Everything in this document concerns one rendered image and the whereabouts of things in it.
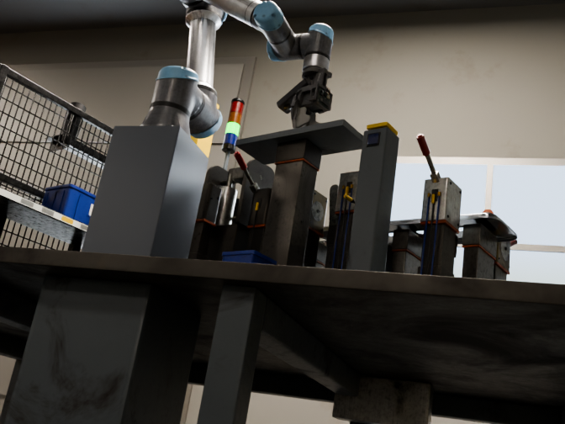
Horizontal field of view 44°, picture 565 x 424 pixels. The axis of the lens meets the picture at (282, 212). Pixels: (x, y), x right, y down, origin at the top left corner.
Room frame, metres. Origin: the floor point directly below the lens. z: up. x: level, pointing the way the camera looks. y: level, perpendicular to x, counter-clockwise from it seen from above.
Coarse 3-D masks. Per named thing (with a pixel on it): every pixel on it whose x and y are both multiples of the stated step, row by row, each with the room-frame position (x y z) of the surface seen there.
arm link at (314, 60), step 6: (312, 54) 1.73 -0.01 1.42; (318, 54) 1.72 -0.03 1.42; (306, 60) 1.74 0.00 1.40; (312, 60) 1.73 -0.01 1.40; (318, 60) 1.72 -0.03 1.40; (324, 60) 1.73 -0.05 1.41; (306, 66) 1.74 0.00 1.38; (312, 66) 1.73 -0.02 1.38; (318, 66) 1.73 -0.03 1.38; (324, 66) 1.73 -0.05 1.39
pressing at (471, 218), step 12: (468, 216) 1.70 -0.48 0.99; (480, 216) 1.68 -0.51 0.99; (492, 216) 1.67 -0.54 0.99; (324, 228) 1.99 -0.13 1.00; (396, 228) 1.90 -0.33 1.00; (408, 228) 1.88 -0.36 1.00; (420, 228) 1.86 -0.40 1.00; (492, 228) 1.77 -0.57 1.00; (504, 228) 1.75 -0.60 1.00; (504, 240) 1.83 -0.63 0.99
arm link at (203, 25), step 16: (192, 16) 1.90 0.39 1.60; (208, 16) 1.89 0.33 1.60; (224, 16) 1.97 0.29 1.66; (192, 32) 1.90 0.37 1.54; (208, 32) 1.90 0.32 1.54; (192, 48) 1.90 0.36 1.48; (208, 48) 1.89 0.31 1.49; (192, 64) 1.89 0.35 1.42; (208, 64) 1.89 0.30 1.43; (208, 80) 1.89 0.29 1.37; (208, 96) 1.87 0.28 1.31; (208, 112) 1.86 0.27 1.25; (192, 128) 1.89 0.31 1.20; (208, 128) 1.91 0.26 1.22
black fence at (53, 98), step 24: (0, 72) 2.34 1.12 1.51; (0, 96) 2.37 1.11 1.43; (24, 96) 2.44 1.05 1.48; (48, 96) 2.50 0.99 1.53; (0, 120) 2.40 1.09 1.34; (96, 120) 2.69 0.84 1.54; (96, 144) 2.73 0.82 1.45; (24, 168) 2.51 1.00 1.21; (96, 168) 2.75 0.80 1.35; (24, 192) 2.53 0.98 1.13; (48, 240) 2.65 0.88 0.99
